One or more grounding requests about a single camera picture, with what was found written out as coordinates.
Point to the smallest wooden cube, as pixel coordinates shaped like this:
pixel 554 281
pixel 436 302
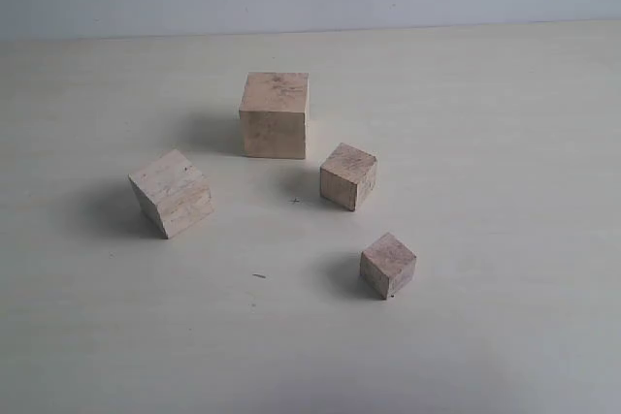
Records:
pixel 387 265

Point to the second largest wooden cube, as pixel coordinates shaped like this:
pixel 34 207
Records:
pixel 172 193

